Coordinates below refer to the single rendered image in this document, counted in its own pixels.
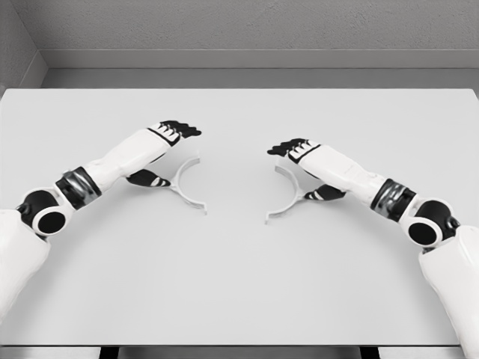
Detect left robot hand striped fingers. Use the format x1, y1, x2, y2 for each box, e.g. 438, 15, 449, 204
111, 120, 204, 188

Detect right robot hand striped fingers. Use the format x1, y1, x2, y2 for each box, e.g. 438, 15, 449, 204
266, 138, 364, 202

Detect white half-ring pipe clamp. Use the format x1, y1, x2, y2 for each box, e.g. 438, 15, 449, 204
164, 148, 209, 217
263, 159, 314, 227

